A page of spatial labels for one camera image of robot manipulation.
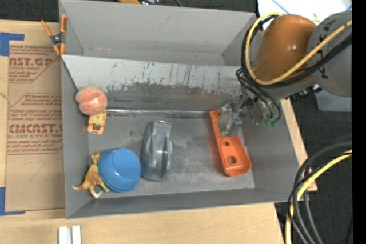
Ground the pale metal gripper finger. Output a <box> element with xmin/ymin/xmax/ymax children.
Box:
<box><xmin>219</xmin><ymin>105</ymin><xmax>232</xmax><ymax>136</ymax></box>
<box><xmin>230</xmin><ymin>111</ymin><xmax>244</xmax><ymax>135</ymax></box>

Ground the orange plastic piece with holes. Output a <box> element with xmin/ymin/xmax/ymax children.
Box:
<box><xmin>209</xmin><ymin>110</ymin><xmax>253</xmax><ymax>178</ymax></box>

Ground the grey metal bin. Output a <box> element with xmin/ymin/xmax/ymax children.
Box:
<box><xmin>58</xmin><ymin>0</ymin><xmax>308</xmax><ymax>219</ymax></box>

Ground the blue plastic bowl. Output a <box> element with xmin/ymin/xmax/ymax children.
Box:
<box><xmin>97</xmin><ymin>147</ymin><xmax>142</xmax><ymax>193</ymax></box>

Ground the small orange yellow toy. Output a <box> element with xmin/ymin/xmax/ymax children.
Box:
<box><xmin>87</xmin><ymin>110</ymin><xmax>108</xmax><ymax>135</ymax></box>

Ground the toy peach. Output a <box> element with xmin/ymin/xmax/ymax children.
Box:
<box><xmin>75</xmin><ymin>86</ymin><xmax>108</xmax><ymax>117</ymax></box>

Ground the yellow toy dinosaur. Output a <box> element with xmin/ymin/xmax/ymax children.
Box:
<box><xmin>72</xmin><ymin>152</ymin><xmax>111</xmax><ymax>199</ymax></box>

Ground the brown cardboard board red print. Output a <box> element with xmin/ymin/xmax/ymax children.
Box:
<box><xmin>0</xmin><ymin>19</ymin><xmax>67</xmax><ymax>213</ymax></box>

